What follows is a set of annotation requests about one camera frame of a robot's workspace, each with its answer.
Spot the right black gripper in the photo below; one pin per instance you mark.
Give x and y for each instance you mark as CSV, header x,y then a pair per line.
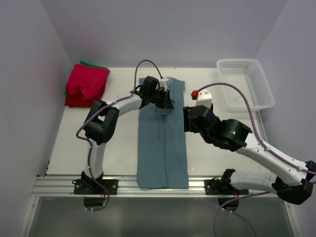
x,y
188,125

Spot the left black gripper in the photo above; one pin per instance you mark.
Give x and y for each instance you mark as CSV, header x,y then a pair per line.
x,y
166,103

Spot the blue-grey t shirt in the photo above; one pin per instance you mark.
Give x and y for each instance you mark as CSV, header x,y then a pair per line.
x,y
162,154

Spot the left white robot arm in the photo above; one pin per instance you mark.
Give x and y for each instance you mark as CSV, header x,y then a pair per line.
x,y
100,124

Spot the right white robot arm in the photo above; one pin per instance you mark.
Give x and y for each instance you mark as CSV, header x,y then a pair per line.
x,y
288,178

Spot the red folded t shirt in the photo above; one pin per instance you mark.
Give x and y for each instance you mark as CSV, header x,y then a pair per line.
x,y
77,101

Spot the white plastic basket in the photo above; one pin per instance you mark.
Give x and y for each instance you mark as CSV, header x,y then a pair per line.
x,y
249,77

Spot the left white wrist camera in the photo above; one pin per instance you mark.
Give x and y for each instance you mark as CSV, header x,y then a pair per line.
x,y
163,84

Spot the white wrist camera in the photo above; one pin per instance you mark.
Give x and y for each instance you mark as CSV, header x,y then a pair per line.
x,y
202,98
163,84

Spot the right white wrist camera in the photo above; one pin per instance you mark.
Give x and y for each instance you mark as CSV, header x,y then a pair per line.
x,y
202,98

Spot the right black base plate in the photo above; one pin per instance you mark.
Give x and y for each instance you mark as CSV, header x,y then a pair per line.
x,y
215,187

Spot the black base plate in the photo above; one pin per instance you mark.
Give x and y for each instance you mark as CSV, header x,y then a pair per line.
x,y
215,187
91,188

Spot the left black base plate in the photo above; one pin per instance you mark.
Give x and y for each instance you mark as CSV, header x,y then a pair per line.
x,y
91,188

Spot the aluminium mounting rail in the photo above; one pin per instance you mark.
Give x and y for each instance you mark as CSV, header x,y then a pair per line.
x,y
126,186

